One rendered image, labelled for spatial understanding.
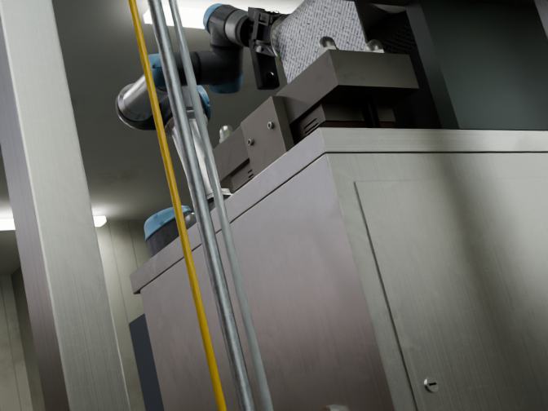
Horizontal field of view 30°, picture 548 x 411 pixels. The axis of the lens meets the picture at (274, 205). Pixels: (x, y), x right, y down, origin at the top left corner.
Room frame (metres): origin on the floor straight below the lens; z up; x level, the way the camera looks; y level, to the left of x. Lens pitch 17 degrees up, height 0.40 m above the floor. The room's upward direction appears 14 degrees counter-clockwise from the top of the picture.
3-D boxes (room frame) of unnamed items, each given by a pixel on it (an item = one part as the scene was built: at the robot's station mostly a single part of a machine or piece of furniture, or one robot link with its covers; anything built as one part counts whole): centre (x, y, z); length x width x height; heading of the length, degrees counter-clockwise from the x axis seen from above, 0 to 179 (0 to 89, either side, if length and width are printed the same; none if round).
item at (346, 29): (1.70, -0.15, 1.11); 0.23 x 0.01 x 0.18; 36
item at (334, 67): (1.60, -0.08, 1.00); 0.40 x 0.16 x 0.06; 36
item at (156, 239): (2.29, 0.24, 1.07); 0.13 x 0.12 x 0.14; 114
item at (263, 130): (1.53, -0.01, 0.97); 0.10 x 0.03 x 0.11; 36
